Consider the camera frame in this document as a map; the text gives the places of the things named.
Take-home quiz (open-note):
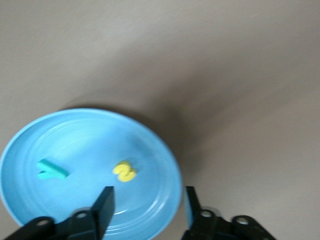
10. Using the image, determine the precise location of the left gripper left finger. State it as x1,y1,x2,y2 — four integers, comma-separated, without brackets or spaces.
4,186,116,240

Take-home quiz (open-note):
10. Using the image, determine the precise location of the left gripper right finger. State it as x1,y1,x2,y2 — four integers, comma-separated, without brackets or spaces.
180,186,275,240

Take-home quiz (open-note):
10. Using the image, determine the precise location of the yellow foam letter s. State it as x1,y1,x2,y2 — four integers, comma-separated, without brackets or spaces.
112,161,137,183

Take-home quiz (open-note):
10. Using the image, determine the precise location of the teal foam letter y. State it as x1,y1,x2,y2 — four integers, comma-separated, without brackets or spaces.
36,159,69,180

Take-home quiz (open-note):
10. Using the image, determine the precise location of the blue plate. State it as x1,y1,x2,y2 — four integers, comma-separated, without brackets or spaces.
0,107,183,240

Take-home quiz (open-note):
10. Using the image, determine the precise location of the brown table mat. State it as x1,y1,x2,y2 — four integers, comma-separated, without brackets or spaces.
0,0,320,240

